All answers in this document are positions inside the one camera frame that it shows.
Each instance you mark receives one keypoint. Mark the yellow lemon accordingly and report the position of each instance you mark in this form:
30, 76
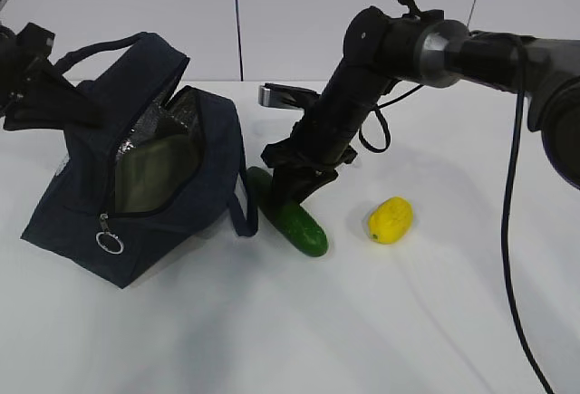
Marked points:
390, 221

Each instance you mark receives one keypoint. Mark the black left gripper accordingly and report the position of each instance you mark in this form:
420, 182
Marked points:
51, 101

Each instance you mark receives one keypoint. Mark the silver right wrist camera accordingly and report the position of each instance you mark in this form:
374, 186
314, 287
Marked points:
283, 95

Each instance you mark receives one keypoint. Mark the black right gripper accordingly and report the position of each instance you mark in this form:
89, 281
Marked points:
320, 138

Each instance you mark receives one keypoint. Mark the glass container with green lid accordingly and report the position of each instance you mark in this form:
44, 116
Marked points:
147, 176

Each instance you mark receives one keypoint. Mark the dark navy insulated lunch bag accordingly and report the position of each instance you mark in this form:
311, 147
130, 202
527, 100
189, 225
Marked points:
141, 99

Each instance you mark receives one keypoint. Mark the green cucumber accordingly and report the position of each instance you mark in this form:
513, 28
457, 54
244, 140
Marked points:
289, 218

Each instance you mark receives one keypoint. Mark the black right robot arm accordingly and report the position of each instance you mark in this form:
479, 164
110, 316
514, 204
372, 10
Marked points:
379, 51

